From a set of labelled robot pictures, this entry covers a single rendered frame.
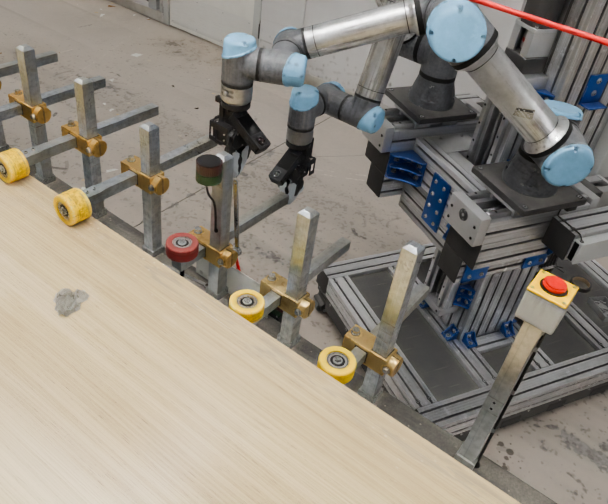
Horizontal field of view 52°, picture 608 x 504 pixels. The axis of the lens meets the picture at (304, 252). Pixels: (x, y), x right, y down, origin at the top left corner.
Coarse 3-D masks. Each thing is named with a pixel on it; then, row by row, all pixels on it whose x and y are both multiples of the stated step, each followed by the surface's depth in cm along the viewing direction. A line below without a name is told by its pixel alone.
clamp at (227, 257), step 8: (192, 232) 162; (208, 232) 163; (200, 240) 160; (208, 240) 161; (208, 248) 159; (224, 248) 159; (232, 248) 161; (208, 256) 161; (216, 256) 159; (224, 256) 158; (232, 256) 159; (216, 264) 160; (224, 264) 158; (232, 264) 161
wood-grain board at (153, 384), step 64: (0, 192) 160; (0, 256) 142; (64, 256) 145; (128, 256) 148; (0, 320) 128; (64, 320) 130; (128, 320) 132; (192, 320) 134; (0, 384) 116; (64, 384) 118; (128, 384) 119; (192, 384) 121; (256, 384) 123; (320, 384) 125; (0, 448) 106; (64, 448) 107; (128, 448) 109; (192, 448) 110; (256, 448) 112; (320, 448) 114; (384, 448) 115
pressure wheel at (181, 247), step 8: (168, 240) 153; (176, 240) 154; (184, 240) 153; (192, 240) 154; (168, 248) 151; (176, 248) 151; (184, 248) 151; (192, 248) 152; (168, 256) 153; (176, 256) 151; (184, 256) 151; (192, 256) 153
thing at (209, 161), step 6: (204, 156) 141; (210, 156) 141; (216, 156) 142; (198, 162) 139; (204, 162) 139; (210, 162) 139; (216, 162) 140; (222, 180) 145; (222, 186) 146; (210, 198) 147; (216, 216) 152; (216, 222) 153; (216, 228) 154
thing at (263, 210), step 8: (280, 192) 184; (272, 200) 180; (280, 200) 181; (288, 200) 184; (256, 208) 176; (264, 208) 176; (272, 208) 179; (240, 216) 172; (248, 216) 173; (256, 216) 174; (264, 216) 177; (232, 224) 169; (240, 224) 169; (248, 224) 172; (232, 232) 167; (240, 232) 171; (200, 248) 159; (200, 256) 160; (176, 264) 156; (184, 264) 156; (192, 264) 158
